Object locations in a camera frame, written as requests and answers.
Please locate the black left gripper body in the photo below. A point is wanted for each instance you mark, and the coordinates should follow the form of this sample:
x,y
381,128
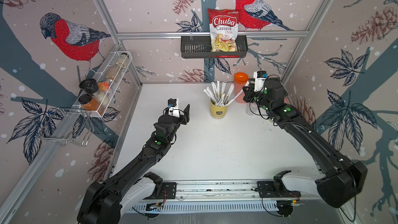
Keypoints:
x,y
182,120

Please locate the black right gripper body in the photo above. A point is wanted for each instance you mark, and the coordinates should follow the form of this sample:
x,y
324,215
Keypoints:
x,y
251,96

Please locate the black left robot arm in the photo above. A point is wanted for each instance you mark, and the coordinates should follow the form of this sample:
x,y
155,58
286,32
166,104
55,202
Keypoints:
x,y
107,202

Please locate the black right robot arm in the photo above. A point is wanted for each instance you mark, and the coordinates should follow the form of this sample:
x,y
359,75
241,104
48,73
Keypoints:
x,y
341,178

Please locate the bundle wrapped straws in cup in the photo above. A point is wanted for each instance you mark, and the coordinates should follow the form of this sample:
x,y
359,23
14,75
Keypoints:
x,y
218,93

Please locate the pink tray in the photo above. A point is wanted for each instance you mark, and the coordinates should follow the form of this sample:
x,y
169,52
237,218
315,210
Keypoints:
x,y
239,91

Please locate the orange bowl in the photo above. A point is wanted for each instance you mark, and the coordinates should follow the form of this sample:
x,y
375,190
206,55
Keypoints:
x,y
241,78

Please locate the yellow straw cup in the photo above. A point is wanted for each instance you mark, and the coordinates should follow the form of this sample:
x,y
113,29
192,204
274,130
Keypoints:
x,y
217,112

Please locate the Chuba cassava chips bag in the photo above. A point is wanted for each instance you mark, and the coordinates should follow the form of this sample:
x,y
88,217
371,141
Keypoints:
x,y
223,28

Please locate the orange spice jar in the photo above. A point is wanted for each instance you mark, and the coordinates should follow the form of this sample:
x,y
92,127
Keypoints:
x,y
90,104

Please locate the black lid spice jar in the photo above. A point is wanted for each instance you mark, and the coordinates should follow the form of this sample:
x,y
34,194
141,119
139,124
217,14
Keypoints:
x,y
90,86

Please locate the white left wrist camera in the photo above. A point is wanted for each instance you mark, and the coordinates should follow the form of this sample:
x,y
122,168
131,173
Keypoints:
x,y
173,105

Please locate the white wire spice rack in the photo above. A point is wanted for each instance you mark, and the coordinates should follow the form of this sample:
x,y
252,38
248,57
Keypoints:
x,y
108,79

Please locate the black wall basket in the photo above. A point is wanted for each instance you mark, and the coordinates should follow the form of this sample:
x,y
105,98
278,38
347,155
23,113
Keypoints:
x,y
199,47

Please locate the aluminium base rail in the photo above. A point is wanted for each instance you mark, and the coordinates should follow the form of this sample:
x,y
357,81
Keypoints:
x,y
216,196

